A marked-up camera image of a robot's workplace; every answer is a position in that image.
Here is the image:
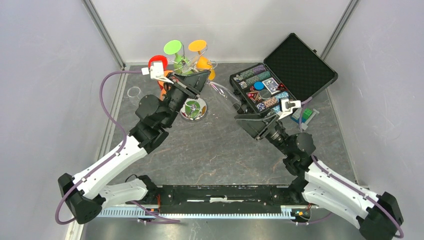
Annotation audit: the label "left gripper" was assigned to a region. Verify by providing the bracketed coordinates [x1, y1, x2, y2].
[161, 69, 211, 128]

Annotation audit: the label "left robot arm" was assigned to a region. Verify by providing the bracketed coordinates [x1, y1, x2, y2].
[58, 70, 210, 225]

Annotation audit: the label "black poker chip case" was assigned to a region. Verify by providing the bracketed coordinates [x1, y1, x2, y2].
[229, 33, 338, 117]

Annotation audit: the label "clear wine glass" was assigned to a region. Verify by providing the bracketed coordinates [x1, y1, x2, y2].
[207, 81, 242, 114]
[127, 86, 141, 98]

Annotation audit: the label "yellow wine glass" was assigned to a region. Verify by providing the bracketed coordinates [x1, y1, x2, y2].
[188, 39, 216, 81]

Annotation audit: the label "clear wine glass front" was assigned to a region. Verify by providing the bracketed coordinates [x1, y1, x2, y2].
[127, 86, 141, 98]

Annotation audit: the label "green wine glass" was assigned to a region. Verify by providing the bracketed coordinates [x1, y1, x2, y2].
[163, 39, 194, 75]

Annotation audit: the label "red wine glass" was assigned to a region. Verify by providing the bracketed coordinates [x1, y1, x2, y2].
[148, 54, 169, 72]

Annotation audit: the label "chrome wine glass rack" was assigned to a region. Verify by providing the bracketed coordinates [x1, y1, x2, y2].
[179, 55, 211, 122]

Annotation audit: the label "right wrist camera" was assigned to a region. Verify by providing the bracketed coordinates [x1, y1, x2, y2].
[277, 98, 302, 120]

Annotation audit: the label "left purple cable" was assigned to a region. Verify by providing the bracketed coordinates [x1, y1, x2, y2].
[54, 69, 147, 226]

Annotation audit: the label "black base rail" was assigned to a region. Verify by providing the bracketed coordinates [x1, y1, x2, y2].
[96, 183, 365, 221]

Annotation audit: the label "playing card deck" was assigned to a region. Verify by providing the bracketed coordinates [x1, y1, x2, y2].
[262, 77, 280, 95]

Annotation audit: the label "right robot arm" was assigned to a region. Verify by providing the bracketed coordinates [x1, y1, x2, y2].
[234, 114, 405, 240]

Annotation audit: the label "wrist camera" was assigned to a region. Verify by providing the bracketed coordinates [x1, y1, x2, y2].
[277, 98, 302, 120]
[141, 61, 174, 84]

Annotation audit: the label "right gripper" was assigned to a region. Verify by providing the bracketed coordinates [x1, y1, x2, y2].
[234, 108, 292, 157]

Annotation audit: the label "orange wine glass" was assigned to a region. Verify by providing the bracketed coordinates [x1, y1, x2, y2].
[157, 70, 173, 101]

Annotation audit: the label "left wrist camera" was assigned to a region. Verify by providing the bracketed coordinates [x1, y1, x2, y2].
[141, 61, 174, 84]

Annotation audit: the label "coloured toy blocks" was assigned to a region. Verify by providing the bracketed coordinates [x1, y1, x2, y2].
[290, 108, 320, 131]

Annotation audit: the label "blue dealer button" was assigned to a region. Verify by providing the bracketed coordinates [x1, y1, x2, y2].
[253, 81, 265, 91]

